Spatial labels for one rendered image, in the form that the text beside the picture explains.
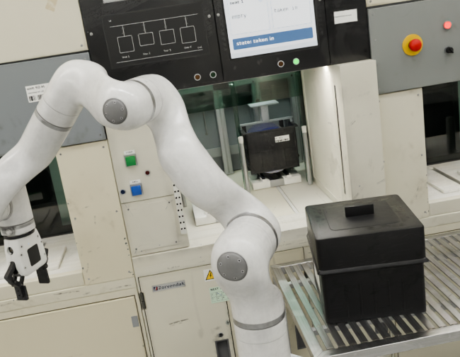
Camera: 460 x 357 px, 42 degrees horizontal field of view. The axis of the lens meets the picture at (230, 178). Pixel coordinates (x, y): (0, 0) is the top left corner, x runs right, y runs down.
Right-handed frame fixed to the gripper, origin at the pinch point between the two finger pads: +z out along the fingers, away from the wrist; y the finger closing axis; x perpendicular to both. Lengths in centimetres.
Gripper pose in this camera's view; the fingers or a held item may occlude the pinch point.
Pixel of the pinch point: (33, 287)
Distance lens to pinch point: 165.8
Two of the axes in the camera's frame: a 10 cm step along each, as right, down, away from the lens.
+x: -9.4, 0.5, 3.3
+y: 3.0, -3.0, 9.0
